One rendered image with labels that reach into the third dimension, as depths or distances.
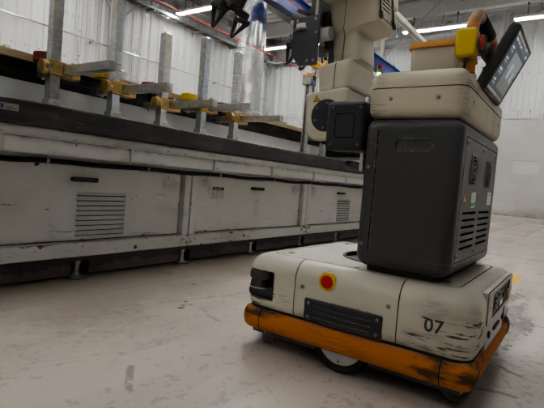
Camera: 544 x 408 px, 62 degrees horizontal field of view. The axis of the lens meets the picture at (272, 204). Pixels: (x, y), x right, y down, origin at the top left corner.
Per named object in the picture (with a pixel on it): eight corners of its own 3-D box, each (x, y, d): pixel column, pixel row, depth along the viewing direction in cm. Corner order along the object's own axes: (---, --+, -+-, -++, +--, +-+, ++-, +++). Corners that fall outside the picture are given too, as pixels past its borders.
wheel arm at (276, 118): (282, 123, 230) (283, 115, 230) (279, 122, 227) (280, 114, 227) (218, 124, 255) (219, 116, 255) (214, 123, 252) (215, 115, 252)
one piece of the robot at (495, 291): (512, 299, 145) (514, 273, 144) (489, 327, 111) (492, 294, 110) (503, 297, 146) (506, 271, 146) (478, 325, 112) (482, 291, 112)
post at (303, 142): (308, 153, 303) (313, 86, 301) (303, 153, 299) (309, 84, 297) (301, 153, 306) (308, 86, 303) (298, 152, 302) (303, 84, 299)
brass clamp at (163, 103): (180, 112, 206) (181, 101, 206) (158, 107, 195) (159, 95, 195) (172, 112, 209) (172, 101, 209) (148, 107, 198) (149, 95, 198)
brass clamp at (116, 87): (137, 99, 185) (138, 86, 185) (108, 91, 174) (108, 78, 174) (127, 99, 189) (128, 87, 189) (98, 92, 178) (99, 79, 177)
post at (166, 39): (164, 142, 201) (172, 33, 199) (159, 141, 199) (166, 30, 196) (159, 142, 203) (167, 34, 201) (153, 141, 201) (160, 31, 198)
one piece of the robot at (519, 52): (492, 125, 144) (533, 57, 137) (469, 104, 115) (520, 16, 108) (460, 110, 149) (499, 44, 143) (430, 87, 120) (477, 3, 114)
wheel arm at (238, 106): (253, 112, 209) (254, 103, 209) (249, 111, 207) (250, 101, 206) (187, 113, 234) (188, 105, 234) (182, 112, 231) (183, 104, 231)
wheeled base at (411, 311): (509, 338, 153) (517, 265, 152) (470, 406, 101) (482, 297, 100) (332, 295, 191) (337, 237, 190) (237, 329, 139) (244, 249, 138)
